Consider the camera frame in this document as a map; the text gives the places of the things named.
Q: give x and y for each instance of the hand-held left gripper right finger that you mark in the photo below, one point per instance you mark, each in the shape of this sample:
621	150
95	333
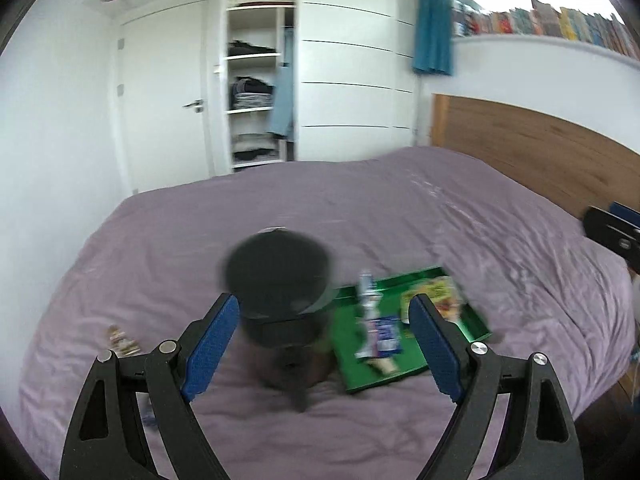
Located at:
435	345

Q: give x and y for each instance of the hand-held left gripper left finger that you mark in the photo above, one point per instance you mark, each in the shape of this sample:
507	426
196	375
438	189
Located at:
212	345

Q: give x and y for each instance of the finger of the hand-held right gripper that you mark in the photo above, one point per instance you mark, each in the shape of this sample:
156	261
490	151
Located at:
607	232
627	211

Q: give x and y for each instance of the blue white snack packet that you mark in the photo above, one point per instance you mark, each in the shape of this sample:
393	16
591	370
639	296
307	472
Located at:
384	336

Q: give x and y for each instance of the green tray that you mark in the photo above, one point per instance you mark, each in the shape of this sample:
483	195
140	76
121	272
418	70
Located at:
360	360

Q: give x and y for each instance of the dark round container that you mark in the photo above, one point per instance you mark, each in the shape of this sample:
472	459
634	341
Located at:
277	285

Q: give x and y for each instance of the yellow printed snack packet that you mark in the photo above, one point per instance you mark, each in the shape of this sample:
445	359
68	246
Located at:
440	295

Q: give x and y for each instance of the beige snack piece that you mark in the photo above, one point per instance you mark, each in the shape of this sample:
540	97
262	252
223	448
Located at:
385	366

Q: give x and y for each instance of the white snack wrapper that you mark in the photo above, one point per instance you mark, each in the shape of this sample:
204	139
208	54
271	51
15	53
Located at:
368	290

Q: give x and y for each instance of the small brown snack packet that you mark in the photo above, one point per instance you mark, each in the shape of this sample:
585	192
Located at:
121	341

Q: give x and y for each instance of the bed with purple sheet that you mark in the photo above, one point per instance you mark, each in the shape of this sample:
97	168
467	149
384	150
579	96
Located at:
200	240

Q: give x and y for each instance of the wooden headboard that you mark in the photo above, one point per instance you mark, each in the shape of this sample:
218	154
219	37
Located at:
525	145

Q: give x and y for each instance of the white and dark clothes stack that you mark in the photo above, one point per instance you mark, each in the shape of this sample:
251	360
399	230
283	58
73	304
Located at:
255	147

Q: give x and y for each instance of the row of books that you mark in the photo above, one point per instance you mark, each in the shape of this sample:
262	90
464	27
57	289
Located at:
550	22

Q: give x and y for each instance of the hanging blue garment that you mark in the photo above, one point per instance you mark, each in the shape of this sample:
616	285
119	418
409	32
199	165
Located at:
281	105

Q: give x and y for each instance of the grey folded clothes stack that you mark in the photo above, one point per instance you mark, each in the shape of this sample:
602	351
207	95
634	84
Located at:
252	95

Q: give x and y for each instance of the white door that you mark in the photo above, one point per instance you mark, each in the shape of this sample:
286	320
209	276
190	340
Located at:
160	85

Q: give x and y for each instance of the teal curtain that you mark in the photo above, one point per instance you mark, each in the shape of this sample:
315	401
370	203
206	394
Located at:
432	20

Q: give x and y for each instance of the dark folded clothes stack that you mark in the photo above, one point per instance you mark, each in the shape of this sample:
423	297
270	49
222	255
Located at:
250	48

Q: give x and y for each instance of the white wardrobe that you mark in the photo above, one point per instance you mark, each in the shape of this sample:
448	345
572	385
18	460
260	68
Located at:
345	60

